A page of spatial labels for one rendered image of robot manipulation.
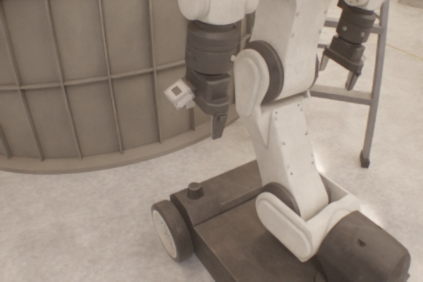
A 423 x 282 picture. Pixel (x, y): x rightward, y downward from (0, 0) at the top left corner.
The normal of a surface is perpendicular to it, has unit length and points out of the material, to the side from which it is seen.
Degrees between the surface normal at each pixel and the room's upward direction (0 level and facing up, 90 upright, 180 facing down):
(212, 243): 0
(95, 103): 90
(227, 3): 97
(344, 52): 90
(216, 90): 102
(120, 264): 0
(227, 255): 0
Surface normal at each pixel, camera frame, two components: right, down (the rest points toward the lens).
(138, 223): 0.00, -0.86
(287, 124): 0.47, -0.06
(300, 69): 0.54, 0.37
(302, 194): 0.39, -0.29
